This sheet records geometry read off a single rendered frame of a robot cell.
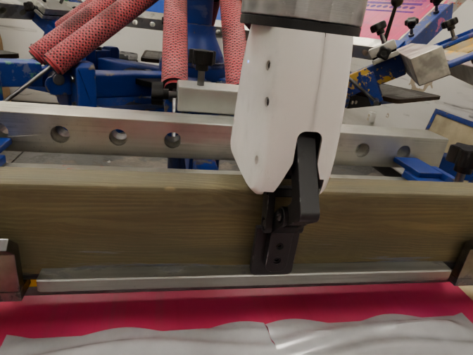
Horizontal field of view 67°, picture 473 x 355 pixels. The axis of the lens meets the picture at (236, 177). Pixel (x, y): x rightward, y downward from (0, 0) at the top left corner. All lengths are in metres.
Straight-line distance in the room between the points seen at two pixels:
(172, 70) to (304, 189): 0.52
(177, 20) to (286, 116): 0.62
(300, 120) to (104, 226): 0.15
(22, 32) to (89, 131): 4.15
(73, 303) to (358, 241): 0.23
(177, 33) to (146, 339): 0.61
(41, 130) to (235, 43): 0.43
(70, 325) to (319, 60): 0.24
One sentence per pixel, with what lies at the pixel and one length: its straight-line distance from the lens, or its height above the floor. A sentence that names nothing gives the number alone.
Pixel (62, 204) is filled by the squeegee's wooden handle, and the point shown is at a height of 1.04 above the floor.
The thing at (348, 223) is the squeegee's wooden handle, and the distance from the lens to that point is 0.30.
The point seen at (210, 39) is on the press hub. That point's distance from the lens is 1.05.
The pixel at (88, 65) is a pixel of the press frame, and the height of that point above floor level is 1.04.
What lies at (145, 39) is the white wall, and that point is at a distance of 4.38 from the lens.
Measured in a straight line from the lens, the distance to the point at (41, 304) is 0.32.
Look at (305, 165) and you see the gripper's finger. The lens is 0.21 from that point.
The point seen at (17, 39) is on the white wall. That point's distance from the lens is 4.64.
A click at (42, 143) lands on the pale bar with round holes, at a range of 0.50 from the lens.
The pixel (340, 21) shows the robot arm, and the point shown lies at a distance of 0.22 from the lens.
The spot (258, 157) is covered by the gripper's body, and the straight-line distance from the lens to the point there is 0.21.
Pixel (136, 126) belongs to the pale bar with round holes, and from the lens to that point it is 0.47.
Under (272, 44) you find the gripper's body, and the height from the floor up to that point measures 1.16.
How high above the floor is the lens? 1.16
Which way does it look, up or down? 23 degrees down
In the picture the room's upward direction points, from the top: 7 degrees clockwise
